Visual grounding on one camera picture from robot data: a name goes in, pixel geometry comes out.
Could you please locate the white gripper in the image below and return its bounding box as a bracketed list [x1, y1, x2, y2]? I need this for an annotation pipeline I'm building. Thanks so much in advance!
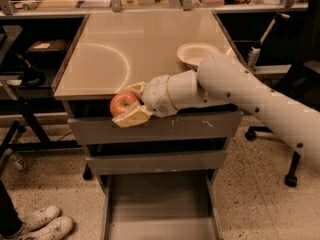
[112, 75, 177, 128]

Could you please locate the red apple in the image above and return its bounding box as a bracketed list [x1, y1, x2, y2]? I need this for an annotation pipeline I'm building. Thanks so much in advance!
[110, 91, 139, 117]

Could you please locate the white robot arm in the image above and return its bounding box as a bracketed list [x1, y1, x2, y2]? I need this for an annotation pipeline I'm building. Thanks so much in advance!
[110, 54, 320, 169]

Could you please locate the grey drawer cabinet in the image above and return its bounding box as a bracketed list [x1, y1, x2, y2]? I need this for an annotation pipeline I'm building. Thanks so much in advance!
[51, 9, 259, 240]

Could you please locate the top grey drawer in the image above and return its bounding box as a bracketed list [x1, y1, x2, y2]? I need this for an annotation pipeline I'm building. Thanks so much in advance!
[69, 111, 243, 145]

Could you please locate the grey drawer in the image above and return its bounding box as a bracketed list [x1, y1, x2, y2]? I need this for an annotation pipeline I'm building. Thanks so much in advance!
[86, 150, 227, 175]
[101, 171, 224, 240]
[69, 111, 243, 145]

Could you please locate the middle grey drawer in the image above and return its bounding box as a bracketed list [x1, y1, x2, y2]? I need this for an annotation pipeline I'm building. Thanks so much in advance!
[86, 150, 227, 175]

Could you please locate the bottom grey drawer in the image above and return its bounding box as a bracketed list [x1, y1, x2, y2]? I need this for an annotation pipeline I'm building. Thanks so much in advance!
[101, 171, 224, 240]

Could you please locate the white paper bowl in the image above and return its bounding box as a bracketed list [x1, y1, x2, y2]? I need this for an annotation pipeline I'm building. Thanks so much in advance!
[177, 42, 220, 70]

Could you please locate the black box with label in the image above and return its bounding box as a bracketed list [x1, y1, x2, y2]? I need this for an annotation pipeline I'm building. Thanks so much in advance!
[26, 39, 69, 68]

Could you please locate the black handheld device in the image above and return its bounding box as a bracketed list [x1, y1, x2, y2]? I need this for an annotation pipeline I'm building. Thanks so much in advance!
[17, 54, 45, 87]

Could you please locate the white handheld vacuum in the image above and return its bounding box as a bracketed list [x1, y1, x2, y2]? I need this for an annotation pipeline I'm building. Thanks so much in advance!
[246, 12, 290, 72]

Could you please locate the plastic bottle on floor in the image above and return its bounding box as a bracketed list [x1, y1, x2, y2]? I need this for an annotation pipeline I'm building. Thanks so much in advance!
[10, 153, 27, 170]

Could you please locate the upper white sneaker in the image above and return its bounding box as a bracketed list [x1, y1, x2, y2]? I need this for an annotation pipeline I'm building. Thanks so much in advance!
[22, 205, 61, 233]

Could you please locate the white sneaker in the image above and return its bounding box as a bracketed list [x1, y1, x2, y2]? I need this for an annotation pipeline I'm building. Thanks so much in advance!
[14, 216, 74, 240]
[22, 205, 61, 233]

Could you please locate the lower white sneaker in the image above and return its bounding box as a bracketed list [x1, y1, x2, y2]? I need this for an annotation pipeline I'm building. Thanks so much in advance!
[14, 216, 74, 240]

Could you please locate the black office chair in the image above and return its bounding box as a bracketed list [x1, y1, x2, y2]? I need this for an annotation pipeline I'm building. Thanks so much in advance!
[245, 0, 320, 188]

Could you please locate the black trouser leg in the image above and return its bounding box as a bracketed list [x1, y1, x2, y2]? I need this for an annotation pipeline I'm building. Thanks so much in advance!
[0, 181, 23, 238]

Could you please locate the black desk frame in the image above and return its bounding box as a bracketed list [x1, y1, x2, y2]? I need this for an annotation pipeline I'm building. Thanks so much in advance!
[0, 73, 83, 158]

